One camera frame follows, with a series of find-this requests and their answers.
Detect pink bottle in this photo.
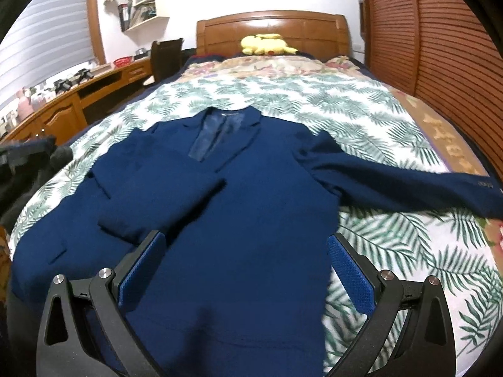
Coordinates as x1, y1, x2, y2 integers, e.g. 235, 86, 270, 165
16, 87, 33, 117

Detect dark wooden chair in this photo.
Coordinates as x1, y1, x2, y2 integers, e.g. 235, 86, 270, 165
151, 38, 185, 84

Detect green leaf print duvet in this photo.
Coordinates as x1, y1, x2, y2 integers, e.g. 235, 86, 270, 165
8, 74, 503, 377

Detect wooden bed headboard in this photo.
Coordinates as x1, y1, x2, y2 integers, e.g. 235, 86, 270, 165
195, 11, 351, 59

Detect navy blue suit jacket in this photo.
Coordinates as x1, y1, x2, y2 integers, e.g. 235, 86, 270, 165
10, 107, 503, 377

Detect floral print blanket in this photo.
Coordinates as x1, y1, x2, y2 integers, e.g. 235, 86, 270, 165
183, 56, 368, 84

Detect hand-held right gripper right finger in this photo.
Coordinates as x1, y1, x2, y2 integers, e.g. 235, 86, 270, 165
322, 234, 457, 377

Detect white wall shelf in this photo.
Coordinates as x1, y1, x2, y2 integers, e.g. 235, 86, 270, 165
117, 0, 170, 32

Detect yellow plush toy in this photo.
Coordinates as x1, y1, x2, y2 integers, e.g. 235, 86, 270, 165
240, 32, 298, 56

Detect person's left forearm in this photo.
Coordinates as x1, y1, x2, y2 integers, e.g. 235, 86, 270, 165
0, 145, 75, 230

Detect window blinds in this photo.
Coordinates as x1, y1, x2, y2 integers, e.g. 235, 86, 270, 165
0, 0, 97, 107

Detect wooden desk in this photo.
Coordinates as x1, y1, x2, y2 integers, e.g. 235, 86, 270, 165
0, 58, 154, 146

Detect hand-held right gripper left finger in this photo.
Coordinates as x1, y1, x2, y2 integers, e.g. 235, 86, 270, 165
35, 230, 168, 377

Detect brown patterned mat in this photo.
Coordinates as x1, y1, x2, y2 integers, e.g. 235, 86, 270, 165
393, 88, 490, 175

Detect wooden louvered wardrobe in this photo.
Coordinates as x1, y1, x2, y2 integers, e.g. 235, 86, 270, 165
359, 0, 503, 189

